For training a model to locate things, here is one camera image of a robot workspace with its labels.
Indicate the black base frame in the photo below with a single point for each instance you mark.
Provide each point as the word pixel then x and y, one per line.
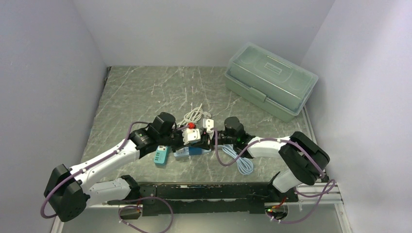
pixel 199 201

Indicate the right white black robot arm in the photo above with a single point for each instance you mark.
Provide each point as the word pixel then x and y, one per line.
pixel 305 160

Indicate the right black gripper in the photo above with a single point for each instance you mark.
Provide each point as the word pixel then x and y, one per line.
pixel 205 142

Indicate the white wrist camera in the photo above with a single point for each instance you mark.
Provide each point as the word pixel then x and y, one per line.
pixel 191 134
pixel 208 125

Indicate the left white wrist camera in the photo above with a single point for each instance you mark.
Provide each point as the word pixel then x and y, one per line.
pixel 191 134

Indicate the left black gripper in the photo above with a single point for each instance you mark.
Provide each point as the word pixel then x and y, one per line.
pixel 181 145

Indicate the blue cube adapter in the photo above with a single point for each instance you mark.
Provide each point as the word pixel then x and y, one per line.
pixel 197 151

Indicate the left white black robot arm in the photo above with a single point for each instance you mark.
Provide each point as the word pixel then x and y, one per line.
pixel 136 144

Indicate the teal power strip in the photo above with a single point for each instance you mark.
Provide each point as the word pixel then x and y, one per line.
pixel 194 116

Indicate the green plastic toolbox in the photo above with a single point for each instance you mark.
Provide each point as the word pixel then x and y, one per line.
pixel 271 82

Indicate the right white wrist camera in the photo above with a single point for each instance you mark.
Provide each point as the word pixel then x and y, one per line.
pixel 208 125

